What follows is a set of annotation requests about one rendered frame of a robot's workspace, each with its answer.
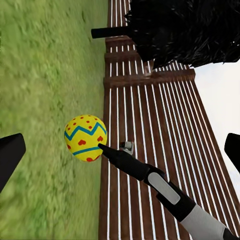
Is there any easter egg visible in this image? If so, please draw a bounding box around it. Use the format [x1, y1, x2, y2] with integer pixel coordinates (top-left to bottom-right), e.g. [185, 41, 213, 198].
[64, 114, 108, 163]

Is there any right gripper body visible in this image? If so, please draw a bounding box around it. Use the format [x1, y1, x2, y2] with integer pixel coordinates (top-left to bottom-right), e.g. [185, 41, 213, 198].
[111, 150, 140, 176]

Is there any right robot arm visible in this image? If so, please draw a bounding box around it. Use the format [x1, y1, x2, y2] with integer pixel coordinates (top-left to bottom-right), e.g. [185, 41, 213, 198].
[98, 141, 240, 240]

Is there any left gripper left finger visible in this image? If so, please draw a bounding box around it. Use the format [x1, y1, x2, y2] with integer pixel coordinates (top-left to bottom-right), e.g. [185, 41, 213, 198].
[0, 133, 26, 193]

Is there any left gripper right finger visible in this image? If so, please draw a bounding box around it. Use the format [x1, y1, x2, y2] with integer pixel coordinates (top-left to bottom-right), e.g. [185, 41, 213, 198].
[224, 133, 240, 172]

